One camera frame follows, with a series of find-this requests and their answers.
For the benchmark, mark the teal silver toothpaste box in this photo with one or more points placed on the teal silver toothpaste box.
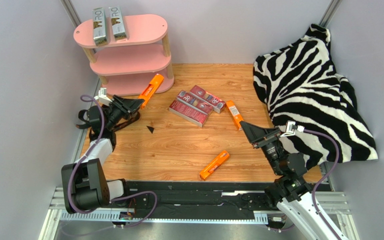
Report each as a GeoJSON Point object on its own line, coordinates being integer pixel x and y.
{"type": "Point", "coordinates": [100, 32]}

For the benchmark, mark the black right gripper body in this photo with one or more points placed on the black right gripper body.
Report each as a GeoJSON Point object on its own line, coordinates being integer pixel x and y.
{"type": "Point", "coordinates": [264, 139]}

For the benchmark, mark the red toothpaste box back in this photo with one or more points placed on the red toothpaste box back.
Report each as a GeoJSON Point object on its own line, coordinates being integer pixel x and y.
{"type": "Point", "coordinates": [217, 103]}

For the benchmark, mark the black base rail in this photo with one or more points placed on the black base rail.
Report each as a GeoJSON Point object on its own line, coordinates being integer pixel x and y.
{"type": "Point", "coordinates": [182, 202]}

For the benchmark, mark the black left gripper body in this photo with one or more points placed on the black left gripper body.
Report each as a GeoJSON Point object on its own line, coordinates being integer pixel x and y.
{"type": "Point", "coordinates": [116, 112]}

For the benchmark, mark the orange toothpaste box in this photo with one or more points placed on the orange toothpaste box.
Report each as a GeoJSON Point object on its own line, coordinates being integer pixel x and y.
{"type": "Point", "coordinates": [152, 87]}
{"type": "Point", "coordinates": [236, 116]}

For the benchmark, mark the pink three-tier shelf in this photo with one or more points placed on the pink three-tier shelf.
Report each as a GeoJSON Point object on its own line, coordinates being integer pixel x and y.
{"type": "Point", "coordinates": [126, 67]}

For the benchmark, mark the orange toothpaste box diagonal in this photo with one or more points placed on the orange toothpaste box diagonal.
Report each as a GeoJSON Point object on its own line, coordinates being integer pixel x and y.
{"type": "Point", "coordinates": [214, 165]}

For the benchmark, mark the red toothpaste box middle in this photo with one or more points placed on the red toothpaste box middle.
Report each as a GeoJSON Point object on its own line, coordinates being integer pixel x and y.
{"type": "Point", "coordinates": [194, 102]}

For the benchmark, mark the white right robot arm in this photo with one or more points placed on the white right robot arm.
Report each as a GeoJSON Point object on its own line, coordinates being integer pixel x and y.
{"type": "Point", "coordinates": [290, 193]}

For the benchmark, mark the zebra print cloth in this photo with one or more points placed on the zebra print cloth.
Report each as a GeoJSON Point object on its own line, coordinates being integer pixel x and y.
{"type": "Point", "coordinates": [300, 83]}

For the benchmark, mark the red toothpaste box front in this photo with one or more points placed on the red toothpaste box front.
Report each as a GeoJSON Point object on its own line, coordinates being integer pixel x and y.
{"type": "Point", "coordinates": [188, 113]}

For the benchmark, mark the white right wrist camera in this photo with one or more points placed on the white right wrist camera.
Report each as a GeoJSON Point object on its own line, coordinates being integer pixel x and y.
{"type": "Point", "coordinates": [291, 128]}

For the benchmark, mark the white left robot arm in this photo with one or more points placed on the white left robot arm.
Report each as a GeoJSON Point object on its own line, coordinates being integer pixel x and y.
{"type": "Point", "coordinates": [85, 187]}

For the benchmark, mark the red toothpaste box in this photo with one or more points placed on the red toothpaste box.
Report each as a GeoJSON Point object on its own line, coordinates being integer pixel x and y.
{"type": "Point", "coordinates": [194, 102]}
{"type": "Point", "coordinates": [188, 113]}
{"type": "Point", "coordinates": [217, 103]}

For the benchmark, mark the small black triangle piece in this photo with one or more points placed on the small black triangle piece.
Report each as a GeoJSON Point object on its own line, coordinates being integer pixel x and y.
{"type": "Point", "coordinates": [151, 129]}

